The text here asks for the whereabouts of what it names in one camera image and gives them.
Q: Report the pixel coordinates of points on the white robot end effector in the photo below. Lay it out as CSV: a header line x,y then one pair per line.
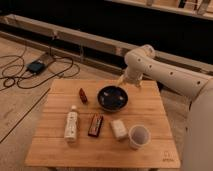
x,y
125,79

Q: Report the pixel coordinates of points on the white paper cup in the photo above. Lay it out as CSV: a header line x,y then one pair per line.
x,y
139,136

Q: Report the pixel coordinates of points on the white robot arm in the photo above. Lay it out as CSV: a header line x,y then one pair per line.
x,y
197,152

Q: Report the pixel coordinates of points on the white plastic bottle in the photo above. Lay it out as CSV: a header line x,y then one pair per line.
x,y
70,133

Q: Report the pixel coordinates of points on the white wrapped rectangular packet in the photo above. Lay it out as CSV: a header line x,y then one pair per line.
x,y
119,129

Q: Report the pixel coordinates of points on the blue power adapter box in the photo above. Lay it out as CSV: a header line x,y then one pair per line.
x,y
35,67

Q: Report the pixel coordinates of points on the wooden folding table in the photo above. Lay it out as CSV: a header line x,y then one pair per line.
x,y
50,149

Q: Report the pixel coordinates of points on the dark blue ceramic bowl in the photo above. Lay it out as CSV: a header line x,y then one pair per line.
x,y
112,98

